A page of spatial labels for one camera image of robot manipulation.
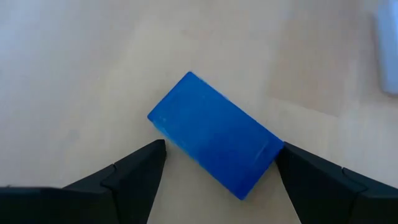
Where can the white digital clock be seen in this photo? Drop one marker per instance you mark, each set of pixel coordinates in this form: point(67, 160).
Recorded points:
point(388, 46)

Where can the blue plastic box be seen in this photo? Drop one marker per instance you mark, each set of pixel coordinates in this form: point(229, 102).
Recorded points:
point(214, 137)

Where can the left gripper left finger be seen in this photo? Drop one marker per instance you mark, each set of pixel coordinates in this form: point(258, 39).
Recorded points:
point(124, 186)

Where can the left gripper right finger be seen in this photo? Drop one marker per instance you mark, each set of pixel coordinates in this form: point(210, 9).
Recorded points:
point(326, 186)

